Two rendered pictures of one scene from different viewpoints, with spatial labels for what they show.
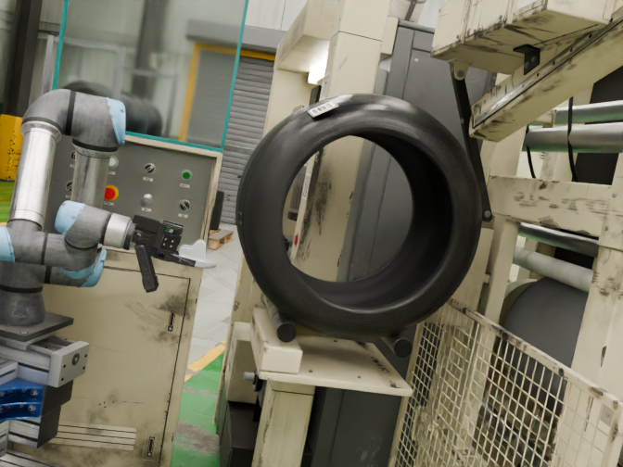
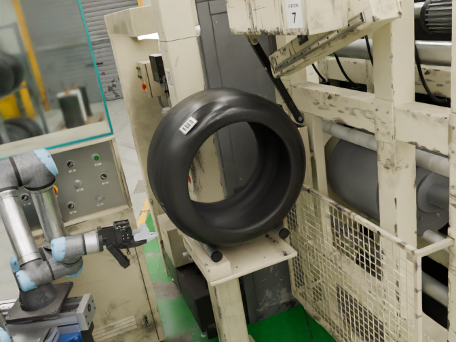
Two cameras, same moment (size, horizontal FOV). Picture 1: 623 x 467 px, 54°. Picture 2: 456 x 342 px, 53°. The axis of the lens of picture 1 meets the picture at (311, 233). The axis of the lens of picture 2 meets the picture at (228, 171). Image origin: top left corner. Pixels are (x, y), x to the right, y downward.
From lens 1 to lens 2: 0.52 m
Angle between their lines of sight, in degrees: 16
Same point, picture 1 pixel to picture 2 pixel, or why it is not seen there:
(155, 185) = (79, 172)
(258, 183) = (167, 184)
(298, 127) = (178, 142)
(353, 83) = (188, 72)
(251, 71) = not seen: outside the picture
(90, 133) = (36, 180)
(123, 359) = (108, 282)
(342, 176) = not seen: hidden behind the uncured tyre
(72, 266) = (72, 272)
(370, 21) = (183, 26)
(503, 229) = (312, 122)
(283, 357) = (220, 269)
